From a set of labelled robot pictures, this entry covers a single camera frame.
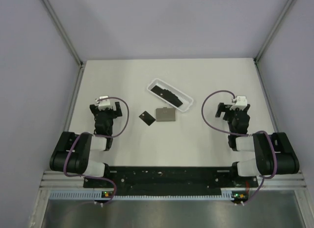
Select black VIP credit card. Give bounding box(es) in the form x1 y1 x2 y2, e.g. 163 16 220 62
139 111 156 126

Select grey leather card holder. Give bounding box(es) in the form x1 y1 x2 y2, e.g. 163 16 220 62
155 107 176 122

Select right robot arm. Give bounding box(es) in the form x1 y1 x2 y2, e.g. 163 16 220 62
215 103 300 187

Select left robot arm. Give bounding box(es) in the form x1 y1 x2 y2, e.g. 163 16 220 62
50 102 122 187

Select black cards in tray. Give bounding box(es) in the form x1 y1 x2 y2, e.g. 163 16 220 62
151 85 183 107

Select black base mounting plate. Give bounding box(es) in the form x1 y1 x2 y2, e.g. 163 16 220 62
83 165 260 196

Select white plastic tray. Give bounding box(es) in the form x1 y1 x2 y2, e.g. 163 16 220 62
147 78 194 113

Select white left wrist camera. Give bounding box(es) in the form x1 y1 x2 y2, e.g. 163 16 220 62
95 96 111 111

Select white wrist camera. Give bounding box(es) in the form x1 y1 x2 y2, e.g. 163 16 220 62
95 96 111 111
232 95 248 110

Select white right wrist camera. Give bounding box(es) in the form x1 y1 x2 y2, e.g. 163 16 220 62
232 95 248 110

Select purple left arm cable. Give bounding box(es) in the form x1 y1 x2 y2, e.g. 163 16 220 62
63 97 130 204

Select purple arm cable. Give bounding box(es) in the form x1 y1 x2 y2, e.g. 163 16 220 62
63 97 130 204
201 89 278 205

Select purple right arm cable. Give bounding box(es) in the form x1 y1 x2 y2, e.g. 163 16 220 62
201 89 278 205

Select grey slotted cable duct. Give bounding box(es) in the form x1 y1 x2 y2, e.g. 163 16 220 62
49 190 239 201

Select aluminium frame rail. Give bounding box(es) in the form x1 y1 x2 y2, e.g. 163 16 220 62
40 171 307 190

